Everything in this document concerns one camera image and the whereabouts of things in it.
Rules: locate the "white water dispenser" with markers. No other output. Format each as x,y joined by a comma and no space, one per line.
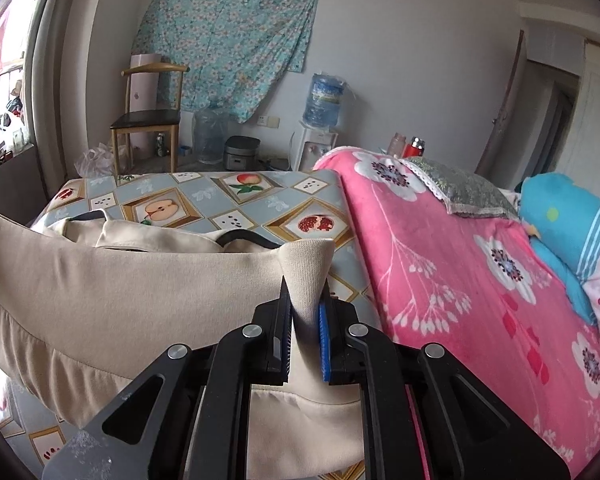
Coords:
310,147

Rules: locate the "white panelled door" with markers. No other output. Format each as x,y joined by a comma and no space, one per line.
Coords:
597,125

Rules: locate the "grey curtain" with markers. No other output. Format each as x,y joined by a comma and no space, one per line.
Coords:
60,85

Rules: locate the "grey rice cooker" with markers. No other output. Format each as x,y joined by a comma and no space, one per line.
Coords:
241,155

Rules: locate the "wall socket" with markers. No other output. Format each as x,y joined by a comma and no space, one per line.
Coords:
268,121

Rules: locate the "grey lace pillow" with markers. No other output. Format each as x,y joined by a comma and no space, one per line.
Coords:
465,190

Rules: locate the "clear plastic bag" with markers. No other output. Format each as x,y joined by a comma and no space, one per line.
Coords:
95,162

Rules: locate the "pink floral blanket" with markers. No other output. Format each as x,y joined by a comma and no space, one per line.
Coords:
455,260

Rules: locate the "white plastic bag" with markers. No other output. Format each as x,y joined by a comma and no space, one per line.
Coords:
12,127

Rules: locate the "blue water dispenser bottle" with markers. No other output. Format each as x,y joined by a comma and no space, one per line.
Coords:
324,100

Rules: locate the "pink bottle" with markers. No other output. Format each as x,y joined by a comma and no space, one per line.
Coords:
396,145

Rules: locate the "pale pink tall cylinder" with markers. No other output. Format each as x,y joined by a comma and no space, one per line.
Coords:
145,90

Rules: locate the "empty clear water jug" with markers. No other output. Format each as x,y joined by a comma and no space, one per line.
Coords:
210,135

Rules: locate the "beige zip jacket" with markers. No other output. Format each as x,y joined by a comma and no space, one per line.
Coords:
130,290

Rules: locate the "wooden chair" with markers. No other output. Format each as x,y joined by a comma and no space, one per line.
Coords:
145,120

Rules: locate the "teal floral wall cloth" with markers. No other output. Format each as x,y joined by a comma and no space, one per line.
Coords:
230,35

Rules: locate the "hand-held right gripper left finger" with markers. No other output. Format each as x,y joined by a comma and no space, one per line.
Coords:
279,340

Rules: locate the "red thermos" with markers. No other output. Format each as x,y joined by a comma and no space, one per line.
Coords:
415,149

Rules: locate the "blue plush pillow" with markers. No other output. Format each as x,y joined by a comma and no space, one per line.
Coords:
565,220

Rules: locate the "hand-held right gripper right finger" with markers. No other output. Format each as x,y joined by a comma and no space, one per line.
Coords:
325,345

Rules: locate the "fruit print tablecloth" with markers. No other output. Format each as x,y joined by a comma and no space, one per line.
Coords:
260,205

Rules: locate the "dark grey cabinet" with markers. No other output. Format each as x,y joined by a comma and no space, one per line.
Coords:
10,185

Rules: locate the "room door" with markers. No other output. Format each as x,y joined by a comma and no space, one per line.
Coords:
502,110

